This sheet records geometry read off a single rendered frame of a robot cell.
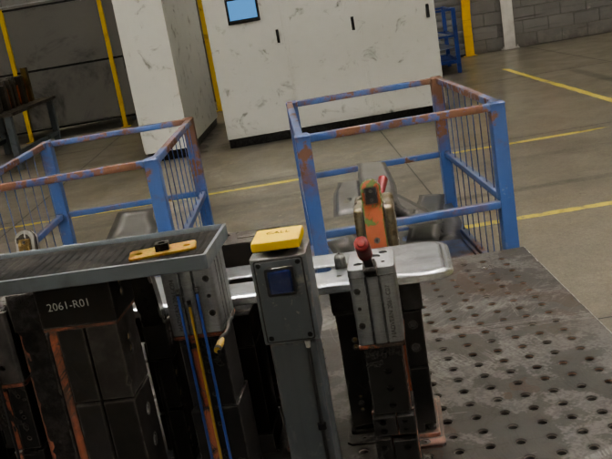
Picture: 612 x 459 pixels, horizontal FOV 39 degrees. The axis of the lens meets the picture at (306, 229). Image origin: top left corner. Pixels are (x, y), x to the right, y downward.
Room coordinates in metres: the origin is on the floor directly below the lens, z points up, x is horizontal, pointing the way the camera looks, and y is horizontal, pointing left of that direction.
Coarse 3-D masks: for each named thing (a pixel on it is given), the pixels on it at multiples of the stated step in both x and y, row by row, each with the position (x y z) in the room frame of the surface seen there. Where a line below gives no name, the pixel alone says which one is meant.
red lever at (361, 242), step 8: (360, 240) 1.03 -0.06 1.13; (368, 240) 1.03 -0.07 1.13; (360, 248) 1.02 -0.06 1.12; (368, 248) 1.03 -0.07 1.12; (360, 256) 1.05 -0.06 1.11; (368, 256) 1.05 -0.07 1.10; (368, 264) 1.11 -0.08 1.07; (376, 264) 1.12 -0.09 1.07; (368, 272) 1.12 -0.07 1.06; (376, 272) 1.12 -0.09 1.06
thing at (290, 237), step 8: (264, 232) 1.04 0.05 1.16; (272, 232) 1.03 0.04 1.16; (280, 232) 1.03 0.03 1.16; (288, 232) 1.02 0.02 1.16; (296, 232) 1.01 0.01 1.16; (256, 240) 1.01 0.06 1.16; (264, 240) 1.00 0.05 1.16; (272, 240) 1.00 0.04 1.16; (280, 240) 0.99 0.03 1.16; (288, 240) 0.99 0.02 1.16; (296, 240) 0.99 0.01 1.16; (256, 248) 1.00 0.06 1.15; (264, 248) 0.99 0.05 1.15; (272, 248) 0.99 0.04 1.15; (280, 248) 0.99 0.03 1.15; (288, 248) 0.99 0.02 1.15
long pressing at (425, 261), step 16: (320, 256) 1.43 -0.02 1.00; (400, 256) 1.35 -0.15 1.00; (416, 256) 1.34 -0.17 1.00; (432, 256) 1.32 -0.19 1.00; (448, 256) 1.32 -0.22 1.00; (240, 272) 1.41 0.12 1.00; (320, 272) 1.34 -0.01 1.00; (336, 272) 1.32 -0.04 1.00; (400, 272) 1.26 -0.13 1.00; (416, 272) 1.25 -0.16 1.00; (432, 272) 1.24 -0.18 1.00; (448, 272) 1.25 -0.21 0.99; (160, 288) 1.40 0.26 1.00; (240, 288) 1.33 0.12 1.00; (320, 288) 1.26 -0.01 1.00; (336, 288) 1.26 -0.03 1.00; (240, 304) 1.28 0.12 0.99
